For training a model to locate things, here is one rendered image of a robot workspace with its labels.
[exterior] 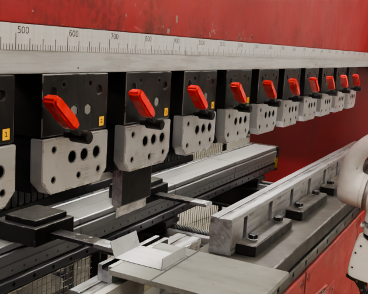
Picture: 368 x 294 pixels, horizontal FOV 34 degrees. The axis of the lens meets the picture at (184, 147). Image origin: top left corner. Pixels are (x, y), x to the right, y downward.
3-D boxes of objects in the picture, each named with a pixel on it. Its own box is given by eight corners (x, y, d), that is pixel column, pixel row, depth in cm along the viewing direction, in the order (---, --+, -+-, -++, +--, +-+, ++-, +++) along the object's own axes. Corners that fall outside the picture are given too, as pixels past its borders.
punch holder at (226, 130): (223, 144, 134) (228, 70, 131) (188, 140, 138) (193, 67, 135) (248, 137, 147) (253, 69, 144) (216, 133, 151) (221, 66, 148)
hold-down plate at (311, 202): (301, 221, 186) (302, 212, 185) (284, 217, 188) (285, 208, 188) (326, 201, 212) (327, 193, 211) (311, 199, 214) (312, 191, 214)
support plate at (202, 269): (252, 313, 92) (252, 307, 92) (108, 275, 104) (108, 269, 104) (288, 277, 108) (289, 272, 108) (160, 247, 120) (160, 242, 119)
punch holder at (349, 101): (346, 109, 239) (350, 67, 236) (325, 107, 243) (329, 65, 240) (354, 107, 252) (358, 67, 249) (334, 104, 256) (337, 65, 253)
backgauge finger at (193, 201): (198, 216, 145) (199, 195, 144) (108, 198, 157) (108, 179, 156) (218, 205, 155) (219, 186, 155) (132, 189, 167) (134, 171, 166)
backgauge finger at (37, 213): (99, 265, 109) (100, 238, 109) (-8, 237, 121) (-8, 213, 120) (134, 247, 120) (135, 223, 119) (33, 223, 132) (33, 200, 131)
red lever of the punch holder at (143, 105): (144, 87, 93) (166, 123, 101) (122, 85, 95) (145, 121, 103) (140, 96, 92) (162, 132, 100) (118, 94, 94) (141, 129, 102)
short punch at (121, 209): (120, 219, 106) (122, 165, 105) (111, 216, 107) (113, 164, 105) (149, 207, 115) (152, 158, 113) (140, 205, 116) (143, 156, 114)
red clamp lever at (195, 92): (201, 83, 111) (215, 114, 118) (181, 81, 113) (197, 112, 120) (198, 91, 110) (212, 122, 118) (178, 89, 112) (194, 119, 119)
